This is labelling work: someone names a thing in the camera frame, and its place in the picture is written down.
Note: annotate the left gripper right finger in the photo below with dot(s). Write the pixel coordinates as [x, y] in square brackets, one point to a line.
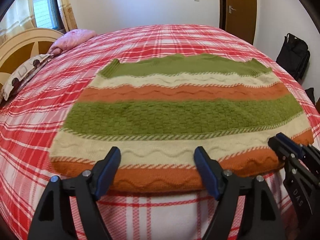
[248, 200]

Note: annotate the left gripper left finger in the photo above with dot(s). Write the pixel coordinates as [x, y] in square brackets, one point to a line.
[53, 218]

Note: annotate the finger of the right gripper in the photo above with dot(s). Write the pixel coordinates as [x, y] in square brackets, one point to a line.
[301, 184]
[308, 154]

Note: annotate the green striped knit sweater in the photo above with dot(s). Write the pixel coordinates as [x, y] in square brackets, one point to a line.
[157, 111]

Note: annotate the black bag on floor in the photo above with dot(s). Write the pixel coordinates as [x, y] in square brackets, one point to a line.
[310, 93]

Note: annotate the black folded trolley bag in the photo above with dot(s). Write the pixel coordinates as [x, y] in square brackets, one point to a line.
[294, 56]

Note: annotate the white brown patterned pillow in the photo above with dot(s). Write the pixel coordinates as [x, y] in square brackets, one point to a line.
[23, 74]

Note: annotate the red plaid bed sheet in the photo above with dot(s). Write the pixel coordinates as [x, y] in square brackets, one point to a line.
[31, 121]

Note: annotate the brown wooden door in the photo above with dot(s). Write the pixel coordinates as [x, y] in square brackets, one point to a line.
[238, 17]

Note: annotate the cream wooden headboard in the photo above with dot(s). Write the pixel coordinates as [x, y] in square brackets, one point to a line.
[23, 46]

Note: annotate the pink pillow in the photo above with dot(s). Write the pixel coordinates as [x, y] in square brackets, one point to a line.
[71, 40]

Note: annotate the beige patterned curtain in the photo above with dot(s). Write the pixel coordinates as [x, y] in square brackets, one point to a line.
[18, 18]

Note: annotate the window with dark frame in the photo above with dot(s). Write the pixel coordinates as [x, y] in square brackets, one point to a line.
[47, 15]

